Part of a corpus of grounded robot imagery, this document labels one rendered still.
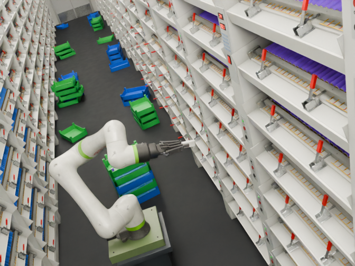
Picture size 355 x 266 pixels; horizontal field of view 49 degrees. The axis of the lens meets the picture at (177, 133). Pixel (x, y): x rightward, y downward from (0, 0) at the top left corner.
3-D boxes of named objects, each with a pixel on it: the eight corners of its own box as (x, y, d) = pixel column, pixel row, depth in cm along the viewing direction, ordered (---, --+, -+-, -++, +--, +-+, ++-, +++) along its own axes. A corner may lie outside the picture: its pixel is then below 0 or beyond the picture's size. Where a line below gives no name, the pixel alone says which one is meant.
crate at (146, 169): (115, 187, 291) (112, 179, 287) (109, 174, 307) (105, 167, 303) (151, 169, 298) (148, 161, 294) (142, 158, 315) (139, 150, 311)
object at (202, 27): (231, 69, 148) (215, 39, 141) (185, 35, 200) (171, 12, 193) (276, 38, 148) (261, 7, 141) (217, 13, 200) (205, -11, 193)
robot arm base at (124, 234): (109, 250, 223) (105, 243, 221) (108, 233, 237) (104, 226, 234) (151, 235, 225) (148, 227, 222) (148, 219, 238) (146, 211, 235)
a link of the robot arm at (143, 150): (137, 148, 181) (133, 139, 189) (140, 169, 186) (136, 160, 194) (150, 145, 182) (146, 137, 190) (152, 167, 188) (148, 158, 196)
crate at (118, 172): (112, 179, 287) (108, 170, 283) (105, 167, 303) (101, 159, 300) (148, 161, 294) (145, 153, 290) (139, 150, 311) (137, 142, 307)
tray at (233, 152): (257, 188, 178) (248, 175, 173) (211, 132, 230) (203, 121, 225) (293, 163, 177) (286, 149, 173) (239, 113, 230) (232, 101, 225)
